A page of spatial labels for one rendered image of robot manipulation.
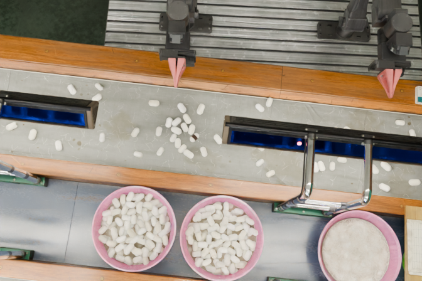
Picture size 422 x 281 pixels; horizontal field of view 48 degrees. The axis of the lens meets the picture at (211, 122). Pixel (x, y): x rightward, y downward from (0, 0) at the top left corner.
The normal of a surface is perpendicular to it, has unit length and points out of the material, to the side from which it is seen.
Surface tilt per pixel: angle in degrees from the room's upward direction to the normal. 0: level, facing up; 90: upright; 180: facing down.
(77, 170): 0
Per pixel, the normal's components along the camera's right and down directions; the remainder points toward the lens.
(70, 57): 0.03, -0.25
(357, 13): -0.02, 0.71
